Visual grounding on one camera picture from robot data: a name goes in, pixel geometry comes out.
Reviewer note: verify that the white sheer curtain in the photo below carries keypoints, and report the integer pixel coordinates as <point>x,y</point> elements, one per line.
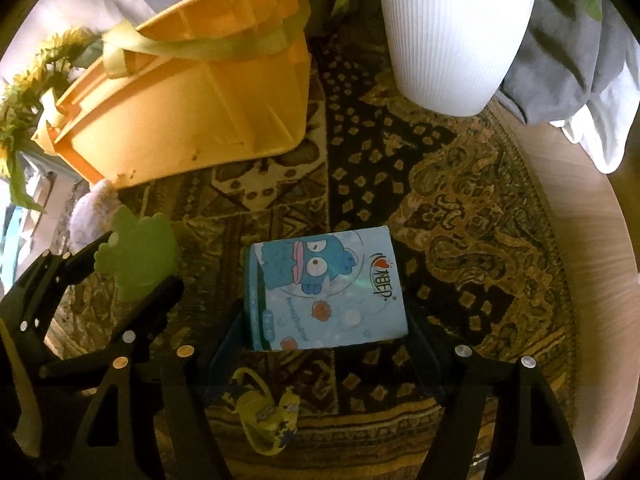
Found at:
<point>610,135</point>

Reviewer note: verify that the green frog plush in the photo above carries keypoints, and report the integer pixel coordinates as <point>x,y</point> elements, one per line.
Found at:
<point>140,255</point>

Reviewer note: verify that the grey curtain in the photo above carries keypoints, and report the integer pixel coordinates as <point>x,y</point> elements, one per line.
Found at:
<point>565,60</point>

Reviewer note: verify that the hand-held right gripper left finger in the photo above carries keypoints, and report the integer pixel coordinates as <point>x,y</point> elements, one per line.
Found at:
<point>175,410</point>

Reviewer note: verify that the yellow toy watch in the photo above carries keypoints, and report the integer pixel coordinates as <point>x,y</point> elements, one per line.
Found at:
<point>270,420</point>

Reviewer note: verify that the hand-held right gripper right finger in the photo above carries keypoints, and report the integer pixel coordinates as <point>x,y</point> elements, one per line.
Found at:
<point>480,410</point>

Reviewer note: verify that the white plush toy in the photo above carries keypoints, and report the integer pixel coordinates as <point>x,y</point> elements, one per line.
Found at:
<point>87,215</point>

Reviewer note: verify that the blue cartoon tissue pack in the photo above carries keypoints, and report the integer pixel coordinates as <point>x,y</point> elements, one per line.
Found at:
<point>330,300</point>

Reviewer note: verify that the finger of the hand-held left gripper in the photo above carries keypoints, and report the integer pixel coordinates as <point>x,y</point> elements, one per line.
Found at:
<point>150,315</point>
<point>55,280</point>

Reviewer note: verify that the orange plastic crate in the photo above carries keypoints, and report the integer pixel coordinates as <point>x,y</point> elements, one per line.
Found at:
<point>190,105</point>

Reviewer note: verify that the white ribbed plant pot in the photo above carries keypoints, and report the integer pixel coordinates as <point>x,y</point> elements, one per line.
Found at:
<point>450,35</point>

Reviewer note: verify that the sunflower bouquet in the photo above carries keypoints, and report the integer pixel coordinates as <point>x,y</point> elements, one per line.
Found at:
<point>50,55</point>

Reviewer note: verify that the patterned brown rug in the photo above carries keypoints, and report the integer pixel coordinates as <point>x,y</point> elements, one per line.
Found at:
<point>460,210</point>

